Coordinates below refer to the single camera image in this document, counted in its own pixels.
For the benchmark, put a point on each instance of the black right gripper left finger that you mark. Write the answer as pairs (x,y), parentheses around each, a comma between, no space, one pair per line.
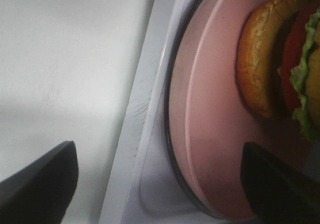
(41,192)

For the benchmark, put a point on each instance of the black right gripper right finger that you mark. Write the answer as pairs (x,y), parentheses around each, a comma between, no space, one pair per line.
(278,193)

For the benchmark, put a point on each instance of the pink round plate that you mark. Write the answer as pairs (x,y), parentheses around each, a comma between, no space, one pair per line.
(209,120)

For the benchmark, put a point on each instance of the toy burger with lettuce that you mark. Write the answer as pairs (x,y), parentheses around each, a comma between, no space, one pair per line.
(278,63)

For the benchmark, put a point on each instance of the white microwave oven body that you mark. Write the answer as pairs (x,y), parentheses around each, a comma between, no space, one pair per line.
(142,188)

